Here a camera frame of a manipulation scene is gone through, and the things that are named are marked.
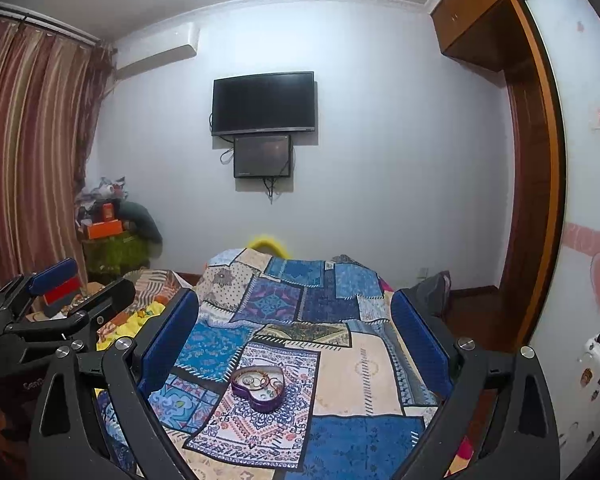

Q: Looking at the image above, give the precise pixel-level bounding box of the yellow object behind bed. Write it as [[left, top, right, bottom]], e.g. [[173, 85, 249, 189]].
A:
[[248, 235, 290, 259]]

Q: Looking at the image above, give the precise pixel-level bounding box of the patterned orange blanket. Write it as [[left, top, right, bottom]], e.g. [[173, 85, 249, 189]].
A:
[[97, 269, 194, 336]]

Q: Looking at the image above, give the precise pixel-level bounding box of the wooden wardrobe frame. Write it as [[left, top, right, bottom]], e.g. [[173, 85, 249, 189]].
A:
[[428, 0, 566, 350]]

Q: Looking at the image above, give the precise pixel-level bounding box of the blue patchwork bedspread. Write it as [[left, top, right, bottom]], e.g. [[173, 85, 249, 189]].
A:
[[97, 246, 477, 480]]

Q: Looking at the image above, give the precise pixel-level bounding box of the white sliding wardrobe door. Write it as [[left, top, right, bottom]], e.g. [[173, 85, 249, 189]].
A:
[[522, 0, 600, 478]]

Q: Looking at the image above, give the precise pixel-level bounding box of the red box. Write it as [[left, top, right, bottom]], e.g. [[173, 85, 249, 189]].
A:
[[43, 275, 82, 309]]

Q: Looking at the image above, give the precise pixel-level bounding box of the yellow cloth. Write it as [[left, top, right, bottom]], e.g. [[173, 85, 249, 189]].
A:
[[96, 301, 166, 351]]

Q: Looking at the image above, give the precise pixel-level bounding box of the striped brown curtain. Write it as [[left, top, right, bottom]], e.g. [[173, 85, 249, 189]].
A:
[[0, 18, 114, 287]]

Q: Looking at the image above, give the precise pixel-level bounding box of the black wall television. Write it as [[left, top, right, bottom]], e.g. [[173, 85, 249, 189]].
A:
[[211, 72, 316, 136]]

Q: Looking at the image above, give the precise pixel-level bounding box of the green cloth covered stand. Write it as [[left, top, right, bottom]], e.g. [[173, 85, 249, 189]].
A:
[[82, 232, 149, 276]]

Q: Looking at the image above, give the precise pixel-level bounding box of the dark green plush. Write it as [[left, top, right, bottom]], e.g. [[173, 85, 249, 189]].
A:
[[118, 200, 162, 245]]

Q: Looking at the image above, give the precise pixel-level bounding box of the orange box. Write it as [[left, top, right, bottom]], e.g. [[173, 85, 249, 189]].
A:
[[86, 220, 123, 240]]

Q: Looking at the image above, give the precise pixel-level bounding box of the small black wall monitor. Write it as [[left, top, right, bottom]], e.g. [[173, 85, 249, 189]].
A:
[[234, 134, 292, 179]]

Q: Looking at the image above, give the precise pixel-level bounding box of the dark bag on floor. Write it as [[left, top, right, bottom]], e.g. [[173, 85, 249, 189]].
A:
[[411, 271, 452, 318]]

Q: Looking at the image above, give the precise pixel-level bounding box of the silver charm necklace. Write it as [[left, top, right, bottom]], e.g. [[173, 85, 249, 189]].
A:
[[238, 369, 272, 390]]

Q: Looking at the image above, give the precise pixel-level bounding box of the white air conditioner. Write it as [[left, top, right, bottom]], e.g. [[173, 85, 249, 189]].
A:
[[116, 22, 199, 80]]

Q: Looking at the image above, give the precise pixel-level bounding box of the purple heart-shaped tin box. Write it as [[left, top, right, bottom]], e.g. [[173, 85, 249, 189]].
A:
[[230, 365, 286, 414]]

